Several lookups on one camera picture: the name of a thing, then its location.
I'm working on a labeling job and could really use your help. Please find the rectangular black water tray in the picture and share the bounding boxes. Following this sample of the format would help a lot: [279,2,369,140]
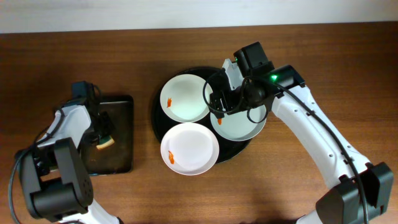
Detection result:
[80,95,134,175]

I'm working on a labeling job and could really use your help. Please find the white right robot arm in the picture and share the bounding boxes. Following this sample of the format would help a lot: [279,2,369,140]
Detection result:
[206,59,394,223]

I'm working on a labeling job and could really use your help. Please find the green yellow sponge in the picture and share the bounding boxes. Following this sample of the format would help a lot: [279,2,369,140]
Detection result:
[96,135,114,150]

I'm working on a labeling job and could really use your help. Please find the round black tray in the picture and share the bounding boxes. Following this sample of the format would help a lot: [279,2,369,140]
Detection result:
[150,66,253,164]

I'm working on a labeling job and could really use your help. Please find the cream white plate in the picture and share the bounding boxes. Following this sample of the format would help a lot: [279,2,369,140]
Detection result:
[159,74,213,123]

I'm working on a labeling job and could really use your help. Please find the grey-white plate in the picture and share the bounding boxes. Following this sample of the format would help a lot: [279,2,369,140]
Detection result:
[210,106,267,141]

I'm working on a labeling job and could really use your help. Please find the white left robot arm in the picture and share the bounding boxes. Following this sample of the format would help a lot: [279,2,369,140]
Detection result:
[11,98,121,223]

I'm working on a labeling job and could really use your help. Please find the pinkish white plate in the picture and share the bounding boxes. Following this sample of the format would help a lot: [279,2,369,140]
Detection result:
[160,123,220,175]

